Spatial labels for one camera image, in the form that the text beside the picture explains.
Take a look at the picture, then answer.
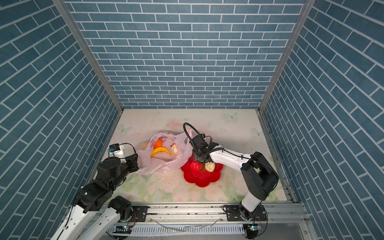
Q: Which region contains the pink plastic bag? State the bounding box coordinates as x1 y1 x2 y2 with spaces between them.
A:
138 132 193 175

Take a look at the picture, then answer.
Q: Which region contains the beige fake bun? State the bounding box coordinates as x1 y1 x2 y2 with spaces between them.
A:
205 163 216 173
171 144 178 155

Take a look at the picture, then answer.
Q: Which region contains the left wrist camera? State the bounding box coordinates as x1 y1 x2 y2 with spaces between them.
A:
108 144 125 158

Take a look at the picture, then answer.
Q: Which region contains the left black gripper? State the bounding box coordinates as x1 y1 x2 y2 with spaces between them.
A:
109 152 140 193

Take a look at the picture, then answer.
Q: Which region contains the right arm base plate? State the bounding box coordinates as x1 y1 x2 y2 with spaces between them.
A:
222 204 268 222

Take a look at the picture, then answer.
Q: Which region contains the red flower-shaped plate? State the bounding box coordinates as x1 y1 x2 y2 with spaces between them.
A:
181 156 224 188

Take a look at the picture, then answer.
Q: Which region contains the aluminium front rail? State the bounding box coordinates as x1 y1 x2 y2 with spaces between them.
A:
61 202 310 226

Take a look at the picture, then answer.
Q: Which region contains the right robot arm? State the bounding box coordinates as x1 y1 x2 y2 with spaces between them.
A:
189 136 279 221

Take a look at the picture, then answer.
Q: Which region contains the orange fake tangerine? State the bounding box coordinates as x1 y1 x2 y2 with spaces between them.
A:
154 139 163 149

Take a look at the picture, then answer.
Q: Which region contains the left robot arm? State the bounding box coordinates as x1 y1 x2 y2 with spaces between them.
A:
52 153 139 240

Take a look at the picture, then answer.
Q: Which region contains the yellow fake pepper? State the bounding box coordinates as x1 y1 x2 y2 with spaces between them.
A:
151 147 172 158

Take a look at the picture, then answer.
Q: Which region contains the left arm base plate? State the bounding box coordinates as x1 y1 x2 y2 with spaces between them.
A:
131 206 149 223

